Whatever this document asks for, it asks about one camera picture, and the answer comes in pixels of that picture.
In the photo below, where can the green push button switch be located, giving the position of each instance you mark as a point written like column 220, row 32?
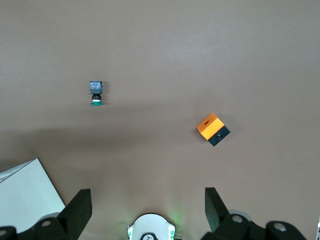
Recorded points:
column 96, row 87

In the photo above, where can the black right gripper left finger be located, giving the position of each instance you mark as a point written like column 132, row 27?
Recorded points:
column 75, row 215

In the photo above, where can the orange and black box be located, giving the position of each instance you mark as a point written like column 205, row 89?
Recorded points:
column 210, row 127

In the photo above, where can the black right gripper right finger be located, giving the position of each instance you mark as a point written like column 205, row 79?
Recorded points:
column 217, row 215

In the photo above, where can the white drawer cabinet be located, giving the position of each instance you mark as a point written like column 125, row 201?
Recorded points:
column 25, row 195

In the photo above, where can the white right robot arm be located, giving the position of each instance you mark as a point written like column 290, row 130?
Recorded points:
column 151, row 225

